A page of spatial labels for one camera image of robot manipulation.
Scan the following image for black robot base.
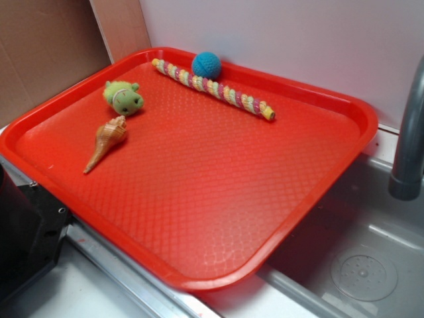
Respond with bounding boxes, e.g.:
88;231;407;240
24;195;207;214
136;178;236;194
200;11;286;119
1;167;70;303

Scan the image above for red plastic tray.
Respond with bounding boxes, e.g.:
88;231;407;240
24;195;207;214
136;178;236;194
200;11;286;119
1;48;378;292

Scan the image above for blue knitted ball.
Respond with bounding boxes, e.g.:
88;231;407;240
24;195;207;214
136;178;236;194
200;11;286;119
191;52;222;80

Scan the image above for orange spiral seashell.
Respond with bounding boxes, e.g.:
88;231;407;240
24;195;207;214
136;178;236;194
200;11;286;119
83;115;127;174

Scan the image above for green plush toy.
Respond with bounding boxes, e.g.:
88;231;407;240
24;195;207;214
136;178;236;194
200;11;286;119
103;81;144;117

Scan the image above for grey toy sink basin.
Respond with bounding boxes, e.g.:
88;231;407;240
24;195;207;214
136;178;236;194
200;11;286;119
201;155;423;317

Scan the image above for brown cardboard panel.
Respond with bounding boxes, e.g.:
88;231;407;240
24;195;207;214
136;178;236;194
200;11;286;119
1;1;150;127

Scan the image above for multicolored twisted rope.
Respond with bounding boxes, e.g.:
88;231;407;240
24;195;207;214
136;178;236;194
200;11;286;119
151;58;276;121

